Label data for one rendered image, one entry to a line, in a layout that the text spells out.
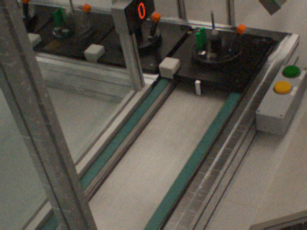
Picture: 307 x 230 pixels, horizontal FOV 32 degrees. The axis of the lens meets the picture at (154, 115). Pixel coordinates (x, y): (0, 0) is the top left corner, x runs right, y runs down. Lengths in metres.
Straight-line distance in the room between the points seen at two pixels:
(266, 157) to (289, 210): 0.17
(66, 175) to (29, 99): 0.12
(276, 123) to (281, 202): 0.20
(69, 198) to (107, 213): 0.58
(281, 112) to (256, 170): 0.15
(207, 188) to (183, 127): 0.26
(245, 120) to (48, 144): 0.79
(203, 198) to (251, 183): 0.19
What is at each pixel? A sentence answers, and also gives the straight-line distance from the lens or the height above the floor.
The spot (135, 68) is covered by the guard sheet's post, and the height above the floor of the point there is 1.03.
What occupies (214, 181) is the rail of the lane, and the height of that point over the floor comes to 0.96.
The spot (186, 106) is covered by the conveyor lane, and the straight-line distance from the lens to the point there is 1.41.
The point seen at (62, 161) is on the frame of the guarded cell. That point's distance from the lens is 0.59.
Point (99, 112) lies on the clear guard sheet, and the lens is 1.29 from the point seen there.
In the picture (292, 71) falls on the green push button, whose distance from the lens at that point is 1.41.
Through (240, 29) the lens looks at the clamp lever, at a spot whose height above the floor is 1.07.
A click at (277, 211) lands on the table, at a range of 1.22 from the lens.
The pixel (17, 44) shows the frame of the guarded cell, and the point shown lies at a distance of 0.50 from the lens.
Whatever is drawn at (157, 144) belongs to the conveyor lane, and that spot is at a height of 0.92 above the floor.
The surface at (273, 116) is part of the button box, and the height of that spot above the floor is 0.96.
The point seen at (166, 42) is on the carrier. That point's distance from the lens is 1.57.
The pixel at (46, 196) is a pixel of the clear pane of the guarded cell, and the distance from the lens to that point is 0.60.
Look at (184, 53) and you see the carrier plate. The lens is 1.51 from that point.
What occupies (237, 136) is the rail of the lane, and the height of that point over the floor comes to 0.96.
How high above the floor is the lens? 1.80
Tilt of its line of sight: 40 degrees down
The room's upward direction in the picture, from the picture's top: 11 degrees counter-clockwise
